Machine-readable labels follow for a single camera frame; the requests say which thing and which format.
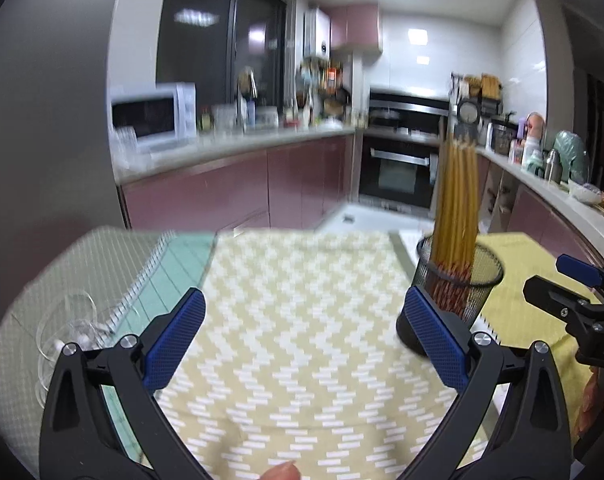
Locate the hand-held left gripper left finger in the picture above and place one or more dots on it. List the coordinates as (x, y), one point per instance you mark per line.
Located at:
(177, 340)

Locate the white wall water heater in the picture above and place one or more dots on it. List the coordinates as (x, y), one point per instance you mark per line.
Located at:
(316, 35)

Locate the person's left hand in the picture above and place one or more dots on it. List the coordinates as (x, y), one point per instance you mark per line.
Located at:
(282, 472)

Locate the bundle of wooden chopsticks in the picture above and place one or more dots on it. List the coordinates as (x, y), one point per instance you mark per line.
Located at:
(454, 200)

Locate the green plastic bag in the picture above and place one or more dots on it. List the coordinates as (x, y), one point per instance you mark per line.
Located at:
(572, 155)

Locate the wooden cutting board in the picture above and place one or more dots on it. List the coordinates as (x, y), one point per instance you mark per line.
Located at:
(491, 87)

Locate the grey kitchen countertop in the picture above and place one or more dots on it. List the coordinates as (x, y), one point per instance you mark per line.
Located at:
(222, 141)

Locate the clear plastic bag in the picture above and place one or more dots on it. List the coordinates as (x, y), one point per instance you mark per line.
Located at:
(127, 152)

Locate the clear plastic container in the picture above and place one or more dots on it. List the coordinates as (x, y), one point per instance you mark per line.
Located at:
(226, 119)

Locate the steel pot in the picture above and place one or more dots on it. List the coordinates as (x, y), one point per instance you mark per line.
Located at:
(502, 137)

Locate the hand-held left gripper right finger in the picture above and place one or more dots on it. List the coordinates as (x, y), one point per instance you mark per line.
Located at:
(434, 340)

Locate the dark kitchen window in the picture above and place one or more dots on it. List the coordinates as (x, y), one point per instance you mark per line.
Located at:
(207, 60)

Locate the white microwave oven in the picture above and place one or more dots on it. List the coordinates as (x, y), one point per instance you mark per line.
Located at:
(184, 110)

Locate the steel kitchen faucet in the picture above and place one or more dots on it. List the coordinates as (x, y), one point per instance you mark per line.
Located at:
(242, 105)

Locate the grey rice cooker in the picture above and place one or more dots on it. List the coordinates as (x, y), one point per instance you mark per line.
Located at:
(468, 112)

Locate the pink kettle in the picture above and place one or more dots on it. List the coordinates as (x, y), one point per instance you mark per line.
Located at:
(536, 125)

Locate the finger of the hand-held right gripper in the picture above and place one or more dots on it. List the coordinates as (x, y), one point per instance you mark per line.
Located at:
(547, 290)
(579, 267)

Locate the dark glass jar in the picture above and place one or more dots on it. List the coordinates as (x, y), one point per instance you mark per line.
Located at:
(205, 121)

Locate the pink upper wall cabinet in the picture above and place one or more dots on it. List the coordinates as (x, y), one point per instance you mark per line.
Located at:
(357, 27)

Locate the grey refrigerator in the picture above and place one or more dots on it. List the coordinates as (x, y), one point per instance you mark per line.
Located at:
(47, 135)

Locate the black mesh utensil holder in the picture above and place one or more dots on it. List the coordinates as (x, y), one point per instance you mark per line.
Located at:
(482, 280)

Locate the person's right hand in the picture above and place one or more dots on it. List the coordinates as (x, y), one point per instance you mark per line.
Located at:
(589, 400)

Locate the patterned printed tablecloth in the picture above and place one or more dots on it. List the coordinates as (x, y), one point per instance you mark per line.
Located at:
(292, 310)

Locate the pink lower kitchen cabinets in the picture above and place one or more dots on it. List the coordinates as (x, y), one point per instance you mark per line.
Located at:
(207, 190)

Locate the hanging black frying pan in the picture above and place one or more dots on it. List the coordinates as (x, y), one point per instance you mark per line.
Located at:
(343, 96)

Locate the built-in black oven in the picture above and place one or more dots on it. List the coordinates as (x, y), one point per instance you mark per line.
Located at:
(397, 175)

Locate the steel thermos bottle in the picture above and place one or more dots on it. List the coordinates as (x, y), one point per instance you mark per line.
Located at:
(552, 165)

